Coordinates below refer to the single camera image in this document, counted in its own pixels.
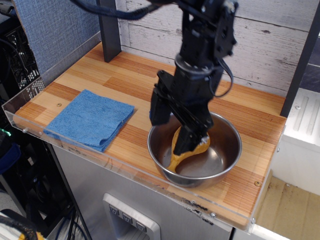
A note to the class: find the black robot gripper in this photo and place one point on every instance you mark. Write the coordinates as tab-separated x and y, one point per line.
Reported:
186	95

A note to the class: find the orange toy chicken leg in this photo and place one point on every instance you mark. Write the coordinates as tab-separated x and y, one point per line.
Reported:
175	160

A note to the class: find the steel pot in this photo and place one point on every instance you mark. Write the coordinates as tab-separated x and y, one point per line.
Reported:
201	170

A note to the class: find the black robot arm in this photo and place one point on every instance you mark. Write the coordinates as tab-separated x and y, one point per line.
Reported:
207	38

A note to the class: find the folded blue cloth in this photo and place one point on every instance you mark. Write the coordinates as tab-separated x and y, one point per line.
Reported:
90	120

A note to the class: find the silver cabinet with dispenser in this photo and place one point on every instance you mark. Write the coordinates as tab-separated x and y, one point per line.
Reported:
117	207

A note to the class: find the white ribbed appliance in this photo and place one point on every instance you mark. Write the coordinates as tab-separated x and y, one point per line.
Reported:
296	160

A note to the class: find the clear acrylic table guard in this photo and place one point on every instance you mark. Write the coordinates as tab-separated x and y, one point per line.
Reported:
129	79

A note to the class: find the black plastic crate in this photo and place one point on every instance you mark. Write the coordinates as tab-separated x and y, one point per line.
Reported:
18	67

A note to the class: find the yellow object bottom left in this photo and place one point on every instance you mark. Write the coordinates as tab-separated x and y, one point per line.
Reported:
31	236

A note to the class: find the dark grey left post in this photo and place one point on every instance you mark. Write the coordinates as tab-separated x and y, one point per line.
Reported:
110	37

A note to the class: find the dark grey post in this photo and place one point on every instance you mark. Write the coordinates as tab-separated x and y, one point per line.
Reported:
302	64
110	37

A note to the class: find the dark grey right post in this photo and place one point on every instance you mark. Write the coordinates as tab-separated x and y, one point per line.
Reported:
302	64

